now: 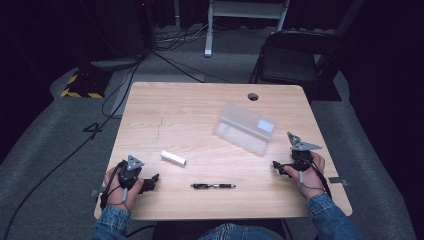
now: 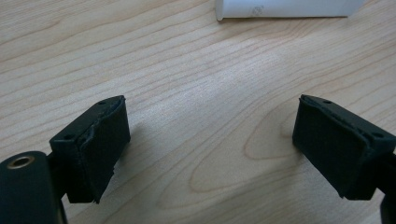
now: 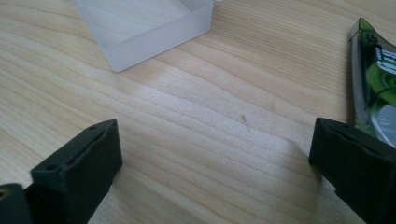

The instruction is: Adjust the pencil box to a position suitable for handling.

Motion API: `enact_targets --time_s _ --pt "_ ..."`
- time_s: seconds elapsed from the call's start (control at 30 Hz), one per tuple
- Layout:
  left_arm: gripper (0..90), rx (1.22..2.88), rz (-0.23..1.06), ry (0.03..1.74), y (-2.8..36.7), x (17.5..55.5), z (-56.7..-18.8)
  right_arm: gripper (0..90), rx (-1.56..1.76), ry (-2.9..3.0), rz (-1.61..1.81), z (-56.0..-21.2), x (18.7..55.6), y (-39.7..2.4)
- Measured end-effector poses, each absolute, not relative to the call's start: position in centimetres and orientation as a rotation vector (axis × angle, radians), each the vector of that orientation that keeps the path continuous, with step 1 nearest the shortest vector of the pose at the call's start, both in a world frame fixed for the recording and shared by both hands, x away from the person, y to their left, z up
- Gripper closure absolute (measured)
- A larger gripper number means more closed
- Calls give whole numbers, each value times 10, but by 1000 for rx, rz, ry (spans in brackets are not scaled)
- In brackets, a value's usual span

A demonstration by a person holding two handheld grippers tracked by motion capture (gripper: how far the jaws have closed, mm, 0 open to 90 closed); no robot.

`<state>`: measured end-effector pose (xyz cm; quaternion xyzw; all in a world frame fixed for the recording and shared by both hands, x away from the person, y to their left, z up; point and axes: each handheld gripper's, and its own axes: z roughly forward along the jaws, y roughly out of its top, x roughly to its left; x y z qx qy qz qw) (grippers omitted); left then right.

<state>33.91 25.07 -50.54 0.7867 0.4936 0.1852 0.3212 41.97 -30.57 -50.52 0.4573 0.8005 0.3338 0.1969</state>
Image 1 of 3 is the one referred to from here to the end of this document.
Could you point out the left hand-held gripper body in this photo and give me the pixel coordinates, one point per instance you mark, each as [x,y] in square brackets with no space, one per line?
[128,175]

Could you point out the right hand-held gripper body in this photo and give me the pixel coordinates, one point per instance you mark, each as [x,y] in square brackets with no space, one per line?
[301,158]

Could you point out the white eraser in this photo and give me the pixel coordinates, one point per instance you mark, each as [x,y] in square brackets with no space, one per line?
[173,157]

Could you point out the clear plastic pencil case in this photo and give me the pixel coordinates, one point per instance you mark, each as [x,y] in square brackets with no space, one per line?
[245,128]

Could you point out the black pen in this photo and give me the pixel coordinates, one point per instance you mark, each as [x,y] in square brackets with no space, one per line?
[213,186]

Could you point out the person's right hand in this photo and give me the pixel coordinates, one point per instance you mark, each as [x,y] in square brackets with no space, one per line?
[311,181]

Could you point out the person's left hand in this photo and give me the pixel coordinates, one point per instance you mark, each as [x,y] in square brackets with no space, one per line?
[121,200]

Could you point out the grey tape piece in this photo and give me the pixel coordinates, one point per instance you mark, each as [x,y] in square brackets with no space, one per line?
[94,192]
[337,181]

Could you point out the person's legs in jeans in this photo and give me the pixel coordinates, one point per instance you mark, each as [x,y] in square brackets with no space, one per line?
[233,233]

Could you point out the black folding chair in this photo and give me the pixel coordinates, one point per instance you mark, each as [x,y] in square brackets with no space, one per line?
[290,63]

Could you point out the yellow black striped base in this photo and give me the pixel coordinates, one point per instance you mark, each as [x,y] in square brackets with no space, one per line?
[86,85]

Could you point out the dark equipment stand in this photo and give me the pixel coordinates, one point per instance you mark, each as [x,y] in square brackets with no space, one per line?
[113,33]

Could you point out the white metal stand frame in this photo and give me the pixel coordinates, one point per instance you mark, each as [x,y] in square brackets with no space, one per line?
[209,33]

